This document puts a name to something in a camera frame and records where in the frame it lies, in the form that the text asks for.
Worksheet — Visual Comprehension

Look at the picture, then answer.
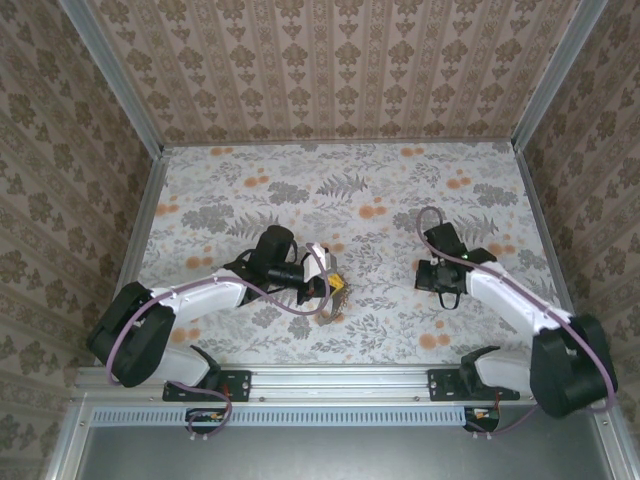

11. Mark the grey metal sheet panel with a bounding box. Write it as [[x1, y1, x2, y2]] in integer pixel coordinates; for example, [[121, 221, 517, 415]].
[[47, 404, 640, 480]]

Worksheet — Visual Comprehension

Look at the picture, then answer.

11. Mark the floral patterned table cover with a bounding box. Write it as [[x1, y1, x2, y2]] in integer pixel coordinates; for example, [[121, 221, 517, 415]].
[[134, 142, 581, 366]]

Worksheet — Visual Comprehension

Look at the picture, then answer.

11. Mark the grey slotted cable duct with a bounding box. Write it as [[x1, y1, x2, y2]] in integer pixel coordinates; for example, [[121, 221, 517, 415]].
[[92, 405, 469, 427]]

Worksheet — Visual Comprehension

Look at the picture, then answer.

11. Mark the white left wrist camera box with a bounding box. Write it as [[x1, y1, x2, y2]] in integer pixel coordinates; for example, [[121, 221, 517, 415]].
[[302, 244, 334, 281]]

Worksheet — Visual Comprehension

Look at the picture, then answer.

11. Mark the aluminium frame post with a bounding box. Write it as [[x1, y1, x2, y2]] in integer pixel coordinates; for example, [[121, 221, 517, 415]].
[[510, 0, 609, 151], [57, 0, 166, 156]]

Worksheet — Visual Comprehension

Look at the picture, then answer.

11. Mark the large keyring with small rings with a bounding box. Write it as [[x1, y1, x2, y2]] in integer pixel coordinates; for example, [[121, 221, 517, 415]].
[[319, 285, 354, 327]]

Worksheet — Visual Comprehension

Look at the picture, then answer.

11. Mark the black cable junction box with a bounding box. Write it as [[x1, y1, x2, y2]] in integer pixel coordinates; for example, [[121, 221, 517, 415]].
[[185, 407, 229, 435], [463, 405, 501, 434]]

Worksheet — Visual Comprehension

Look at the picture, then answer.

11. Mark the aluminium front rail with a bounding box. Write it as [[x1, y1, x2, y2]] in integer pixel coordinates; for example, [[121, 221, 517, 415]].
[[74, 364, 609, 404]]

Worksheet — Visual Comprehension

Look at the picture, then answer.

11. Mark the aluminium side rail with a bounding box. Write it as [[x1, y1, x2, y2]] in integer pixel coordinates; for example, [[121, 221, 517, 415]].
[[93, 147, 170, 365], [512, 144, 594, 364]]

